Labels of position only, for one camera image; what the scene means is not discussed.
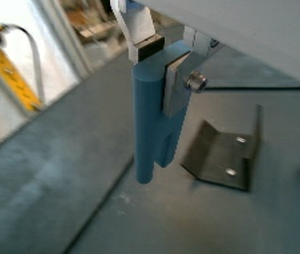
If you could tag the light blue square-circle object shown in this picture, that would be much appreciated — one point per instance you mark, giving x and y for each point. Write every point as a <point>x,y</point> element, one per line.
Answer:
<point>155,131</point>

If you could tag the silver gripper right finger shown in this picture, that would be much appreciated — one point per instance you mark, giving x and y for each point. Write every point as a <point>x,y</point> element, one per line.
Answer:
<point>182,78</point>

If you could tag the black curved fixture bracket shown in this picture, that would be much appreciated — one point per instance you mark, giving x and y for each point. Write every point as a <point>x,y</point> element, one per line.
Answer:
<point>219,157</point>

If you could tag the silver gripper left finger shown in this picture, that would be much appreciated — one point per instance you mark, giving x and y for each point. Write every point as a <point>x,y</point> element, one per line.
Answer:
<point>135,22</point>

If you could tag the yellow post outside enclosure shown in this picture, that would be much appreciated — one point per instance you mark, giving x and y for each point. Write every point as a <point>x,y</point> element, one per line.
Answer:
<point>29,101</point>

